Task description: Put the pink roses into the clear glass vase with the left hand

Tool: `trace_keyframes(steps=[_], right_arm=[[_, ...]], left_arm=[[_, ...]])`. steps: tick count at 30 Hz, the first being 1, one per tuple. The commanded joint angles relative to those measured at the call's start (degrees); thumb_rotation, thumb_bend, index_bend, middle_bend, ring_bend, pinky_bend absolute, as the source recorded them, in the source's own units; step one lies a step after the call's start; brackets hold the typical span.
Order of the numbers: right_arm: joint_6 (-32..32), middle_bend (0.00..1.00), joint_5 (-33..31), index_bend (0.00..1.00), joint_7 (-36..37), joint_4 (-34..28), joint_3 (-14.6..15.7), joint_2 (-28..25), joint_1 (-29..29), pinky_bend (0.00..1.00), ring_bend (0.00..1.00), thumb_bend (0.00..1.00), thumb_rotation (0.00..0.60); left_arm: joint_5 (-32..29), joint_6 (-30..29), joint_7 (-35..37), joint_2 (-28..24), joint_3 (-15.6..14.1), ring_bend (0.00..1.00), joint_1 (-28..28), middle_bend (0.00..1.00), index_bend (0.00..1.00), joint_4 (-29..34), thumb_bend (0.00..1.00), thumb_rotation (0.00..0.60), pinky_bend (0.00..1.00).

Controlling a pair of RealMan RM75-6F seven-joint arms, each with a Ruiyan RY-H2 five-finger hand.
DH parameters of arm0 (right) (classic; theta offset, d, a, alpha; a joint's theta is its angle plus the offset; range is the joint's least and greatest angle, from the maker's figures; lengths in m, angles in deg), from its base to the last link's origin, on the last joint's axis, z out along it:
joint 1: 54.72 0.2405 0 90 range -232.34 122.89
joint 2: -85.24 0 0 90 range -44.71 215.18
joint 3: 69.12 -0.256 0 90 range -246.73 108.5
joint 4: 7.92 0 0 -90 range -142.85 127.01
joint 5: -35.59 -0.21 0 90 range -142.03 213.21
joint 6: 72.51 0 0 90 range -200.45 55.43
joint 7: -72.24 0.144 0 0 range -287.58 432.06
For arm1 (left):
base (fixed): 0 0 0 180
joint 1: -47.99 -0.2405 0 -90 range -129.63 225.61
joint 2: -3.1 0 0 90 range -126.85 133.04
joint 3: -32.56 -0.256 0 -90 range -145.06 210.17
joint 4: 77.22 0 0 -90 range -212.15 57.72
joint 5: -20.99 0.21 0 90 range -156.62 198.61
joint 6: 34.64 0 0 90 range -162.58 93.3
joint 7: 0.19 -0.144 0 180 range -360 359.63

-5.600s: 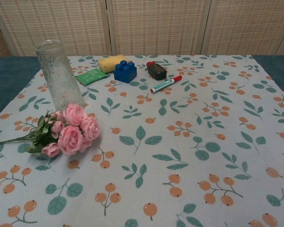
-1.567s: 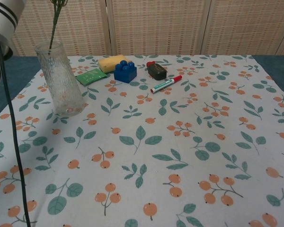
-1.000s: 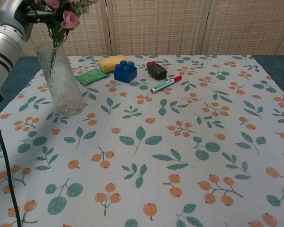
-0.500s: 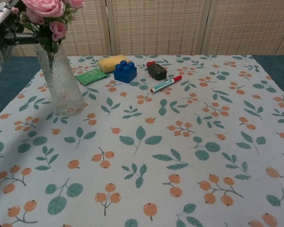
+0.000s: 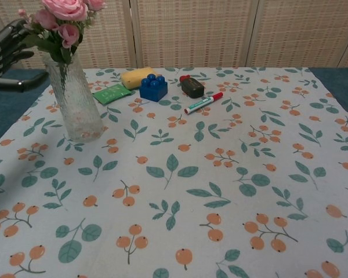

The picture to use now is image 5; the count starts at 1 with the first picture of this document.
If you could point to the woven folding screen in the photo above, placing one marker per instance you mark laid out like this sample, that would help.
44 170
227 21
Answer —
191 32

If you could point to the green sachet packet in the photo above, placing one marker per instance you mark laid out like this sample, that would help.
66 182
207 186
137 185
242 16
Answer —
111 94

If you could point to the blue toy building block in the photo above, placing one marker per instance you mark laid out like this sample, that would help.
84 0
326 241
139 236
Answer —
153 89

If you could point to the red capped whiteboard marker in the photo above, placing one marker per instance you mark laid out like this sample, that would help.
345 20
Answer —
204 103

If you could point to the pink rose bouquet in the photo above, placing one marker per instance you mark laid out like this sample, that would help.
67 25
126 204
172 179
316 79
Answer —
63 26

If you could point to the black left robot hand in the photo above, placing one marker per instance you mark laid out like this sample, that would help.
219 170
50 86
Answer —
3 52

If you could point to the dark box with red cap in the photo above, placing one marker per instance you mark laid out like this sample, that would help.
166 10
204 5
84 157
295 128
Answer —
192 86

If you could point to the fruit and leaf print tablecloth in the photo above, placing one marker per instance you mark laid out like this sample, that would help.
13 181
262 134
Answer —
208 179

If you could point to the yellow sponge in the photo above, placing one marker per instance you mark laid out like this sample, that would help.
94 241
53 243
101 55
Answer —
136 76

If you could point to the clear textured glass vase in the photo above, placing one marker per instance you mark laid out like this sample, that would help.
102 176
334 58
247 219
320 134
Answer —
75 101

